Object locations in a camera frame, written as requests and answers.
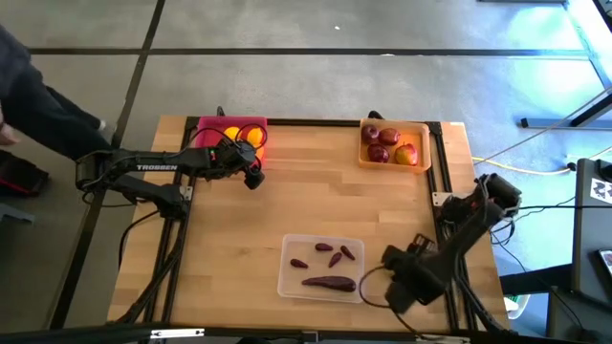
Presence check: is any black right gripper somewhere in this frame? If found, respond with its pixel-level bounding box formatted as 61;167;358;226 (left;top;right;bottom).
381;244;450;315

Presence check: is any large purple eggplant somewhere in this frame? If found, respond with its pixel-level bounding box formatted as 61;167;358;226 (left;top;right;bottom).
300;275;358;293

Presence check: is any red and yellow apple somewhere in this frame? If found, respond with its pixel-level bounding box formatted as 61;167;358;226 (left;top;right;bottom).
394;143;420;167

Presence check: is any pink plastic basket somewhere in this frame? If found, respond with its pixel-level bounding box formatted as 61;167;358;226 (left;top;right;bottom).
194;115;270;166

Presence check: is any clear plastic bin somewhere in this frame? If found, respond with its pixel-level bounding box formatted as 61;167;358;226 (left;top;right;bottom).
276;232;366;305

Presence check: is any white plastic object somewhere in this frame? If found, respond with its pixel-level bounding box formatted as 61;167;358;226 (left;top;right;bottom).
504;293;532;320

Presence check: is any orange plastic basket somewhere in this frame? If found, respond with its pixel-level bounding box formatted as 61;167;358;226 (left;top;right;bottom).
358;118;432;175

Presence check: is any person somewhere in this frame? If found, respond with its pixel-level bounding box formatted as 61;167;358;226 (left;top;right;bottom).
0;23;117;161

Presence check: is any black equipment cart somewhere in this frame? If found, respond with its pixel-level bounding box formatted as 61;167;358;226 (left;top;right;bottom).
499;158;612;344

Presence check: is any black and red case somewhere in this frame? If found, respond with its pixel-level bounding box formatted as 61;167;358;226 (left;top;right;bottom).
0;150;50;198

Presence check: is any grey metal stand base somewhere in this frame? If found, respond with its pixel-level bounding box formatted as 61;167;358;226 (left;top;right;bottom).
519;88;612;130

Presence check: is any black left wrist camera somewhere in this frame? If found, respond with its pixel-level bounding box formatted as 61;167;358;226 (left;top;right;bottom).
243;165;266;191

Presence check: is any yellow floor cable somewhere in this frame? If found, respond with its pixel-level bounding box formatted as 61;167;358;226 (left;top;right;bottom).
471;156;575;177

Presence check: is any black floor cable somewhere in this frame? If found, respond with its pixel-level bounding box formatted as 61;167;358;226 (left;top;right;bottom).
518;204;612;211

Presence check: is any silver metal bracket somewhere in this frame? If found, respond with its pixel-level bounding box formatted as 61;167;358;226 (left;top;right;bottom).
149;327;206;340

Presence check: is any grey floor bracket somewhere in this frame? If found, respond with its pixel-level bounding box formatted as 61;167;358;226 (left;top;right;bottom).
0;203;35;225

